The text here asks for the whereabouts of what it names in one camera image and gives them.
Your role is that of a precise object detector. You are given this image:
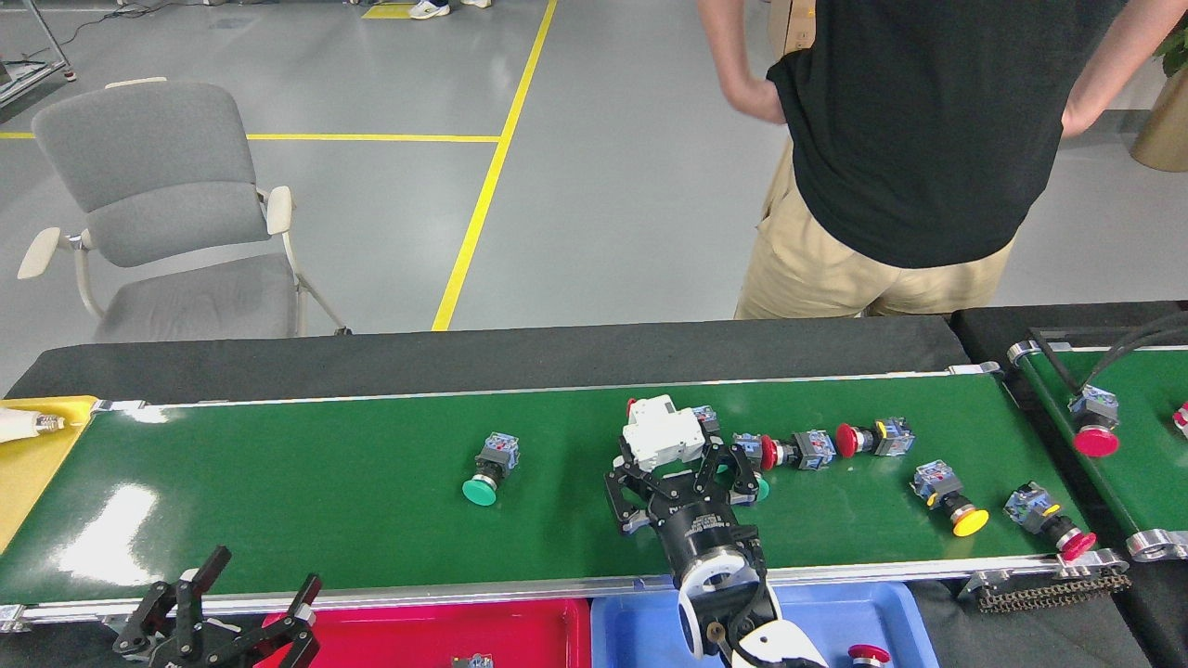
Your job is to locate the yellow push button switch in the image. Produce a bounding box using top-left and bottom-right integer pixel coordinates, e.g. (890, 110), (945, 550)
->
(910, 459), (990, 538)

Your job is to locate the grey office chair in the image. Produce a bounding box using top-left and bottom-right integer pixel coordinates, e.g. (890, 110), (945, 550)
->
(17, 77), (352, 344)

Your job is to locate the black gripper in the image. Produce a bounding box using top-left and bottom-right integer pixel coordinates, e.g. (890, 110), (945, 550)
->
(113, 546), (323, 668)
(605, 434), (766, 574)

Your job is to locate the brown cardboard box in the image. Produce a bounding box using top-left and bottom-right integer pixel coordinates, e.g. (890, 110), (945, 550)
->
(767, 0), (818, 58)

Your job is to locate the short green conveyor belt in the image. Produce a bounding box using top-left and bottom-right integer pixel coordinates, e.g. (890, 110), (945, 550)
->
(1009, 327), (1188, 563)

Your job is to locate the metal wheeled cart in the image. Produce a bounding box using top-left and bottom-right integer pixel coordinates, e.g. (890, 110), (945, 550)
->
(0, 0), (78, 108)

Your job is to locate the black guide frame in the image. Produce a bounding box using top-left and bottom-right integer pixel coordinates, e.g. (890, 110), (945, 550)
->
(1028, 327), (1188, 395)

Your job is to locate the white light bulb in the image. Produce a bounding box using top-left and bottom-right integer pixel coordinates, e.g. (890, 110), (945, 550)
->
(0, 406), (66, 444)

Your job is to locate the long green conveyor belt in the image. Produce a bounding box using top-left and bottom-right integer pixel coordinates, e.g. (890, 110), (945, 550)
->
(0, 362), (1131, 634)

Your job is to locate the red plastic bin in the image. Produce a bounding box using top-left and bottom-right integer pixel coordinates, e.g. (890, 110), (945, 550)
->
(255, 598), (592, 668)

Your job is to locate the black drive chain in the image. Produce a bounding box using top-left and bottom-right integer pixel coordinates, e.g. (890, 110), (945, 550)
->
(979, 572), (1133, 613)

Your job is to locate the black floor cable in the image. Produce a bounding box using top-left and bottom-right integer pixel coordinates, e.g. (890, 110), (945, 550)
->
(56, 0), (187, 47)

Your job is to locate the blue plastic bin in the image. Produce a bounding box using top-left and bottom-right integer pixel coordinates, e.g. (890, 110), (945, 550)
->
(591, 580), (940, 668)

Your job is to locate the potted plant gold pot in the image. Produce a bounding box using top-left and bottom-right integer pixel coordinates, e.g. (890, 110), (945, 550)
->
(1130, 19), (1188, 173)

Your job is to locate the black curved cable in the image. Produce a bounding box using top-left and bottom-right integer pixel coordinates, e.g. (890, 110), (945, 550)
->
(1100, 325), (1188, 367)
(1081, 311), (1188, 391)

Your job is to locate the yellow plastic tray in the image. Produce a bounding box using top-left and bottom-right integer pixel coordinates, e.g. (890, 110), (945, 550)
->
(0, 396), (98, 553)

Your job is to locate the person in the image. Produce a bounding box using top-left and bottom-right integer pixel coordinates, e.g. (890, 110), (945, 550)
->
(696, 0), (1188, 321)

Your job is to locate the white circuit breaker red handle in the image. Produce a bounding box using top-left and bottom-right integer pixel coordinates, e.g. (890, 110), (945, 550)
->
(621, 394), (707, 470)

